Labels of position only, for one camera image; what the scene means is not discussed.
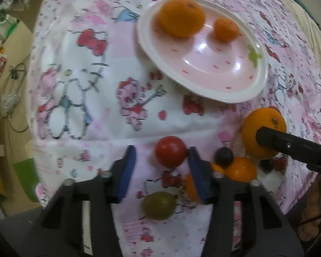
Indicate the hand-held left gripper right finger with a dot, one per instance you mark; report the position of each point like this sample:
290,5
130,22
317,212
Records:
199,176

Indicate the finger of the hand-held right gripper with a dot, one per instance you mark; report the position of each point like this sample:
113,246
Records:
289,146

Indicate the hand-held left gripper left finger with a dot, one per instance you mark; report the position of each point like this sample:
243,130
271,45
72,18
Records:
127,171

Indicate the small mandarin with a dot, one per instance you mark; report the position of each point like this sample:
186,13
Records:
191,187
240,170
226,29

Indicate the dark grape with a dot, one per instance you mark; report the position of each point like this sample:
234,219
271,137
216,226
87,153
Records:
266,166
224,155

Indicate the large orange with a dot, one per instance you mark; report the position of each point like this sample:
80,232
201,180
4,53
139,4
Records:
259,120
180,17

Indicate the green round fruit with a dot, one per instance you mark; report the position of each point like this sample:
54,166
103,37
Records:
159,205

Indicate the pink and white plate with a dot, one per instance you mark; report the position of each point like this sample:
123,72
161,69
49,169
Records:
214,67

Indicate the person's leg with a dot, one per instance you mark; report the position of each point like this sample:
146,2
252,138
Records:
311,211

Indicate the pink cartoon printed blanket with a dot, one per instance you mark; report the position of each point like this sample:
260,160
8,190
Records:
96,91

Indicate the green flat object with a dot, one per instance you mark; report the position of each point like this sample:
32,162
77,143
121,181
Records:
25,179

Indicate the clear plastic bag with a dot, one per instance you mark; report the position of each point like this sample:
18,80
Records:
8,101

